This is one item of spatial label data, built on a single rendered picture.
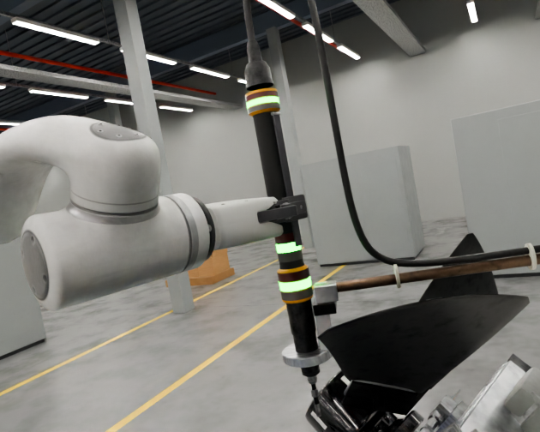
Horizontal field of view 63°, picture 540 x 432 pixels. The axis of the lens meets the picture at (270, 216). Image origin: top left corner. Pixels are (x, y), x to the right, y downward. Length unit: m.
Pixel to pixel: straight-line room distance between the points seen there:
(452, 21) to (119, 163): 12.85
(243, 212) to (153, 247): 0.11
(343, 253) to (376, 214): 0.95
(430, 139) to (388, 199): 5.23
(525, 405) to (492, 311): 0.40
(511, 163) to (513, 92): 6.84
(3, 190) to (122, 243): 0.14
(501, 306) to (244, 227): 0.28
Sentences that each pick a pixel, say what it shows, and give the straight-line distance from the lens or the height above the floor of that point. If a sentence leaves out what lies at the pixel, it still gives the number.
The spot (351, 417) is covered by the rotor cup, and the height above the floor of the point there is 1.22.
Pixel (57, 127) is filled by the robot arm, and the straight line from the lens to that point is 0.42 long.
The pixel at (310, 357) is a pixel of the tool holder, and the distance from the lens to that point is 0.60.
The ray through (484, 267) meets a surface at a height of 1.42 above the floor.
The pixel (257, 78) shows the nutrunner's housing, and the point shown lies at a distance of 0.60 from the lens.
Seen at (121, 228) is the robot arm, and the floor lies 1.55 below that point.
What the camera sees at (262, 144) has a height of 1.62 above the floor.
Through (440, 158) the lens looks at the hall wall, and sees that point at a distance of 12.74.
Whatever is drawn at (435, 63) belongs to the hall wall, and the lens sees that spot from 12.96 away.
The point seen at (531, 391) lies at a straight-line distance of 0.90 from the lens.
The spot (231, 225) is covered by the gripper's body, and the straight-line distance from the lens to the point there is 0.47.
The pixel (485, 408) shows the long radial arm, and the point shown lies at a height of 1.13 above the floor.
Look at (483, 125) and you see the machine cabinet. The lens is 6.00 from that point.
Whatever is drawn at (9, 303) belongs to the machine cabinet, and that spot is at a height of 0.70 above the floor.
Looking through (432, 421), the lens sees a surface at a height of 1.11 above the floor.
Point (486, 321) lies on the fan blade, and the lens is 0.54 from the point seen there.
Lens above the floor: 1.56
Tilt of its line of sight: 3 degrees down
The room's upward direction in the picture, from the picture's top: 10 degrees counter-clockwise
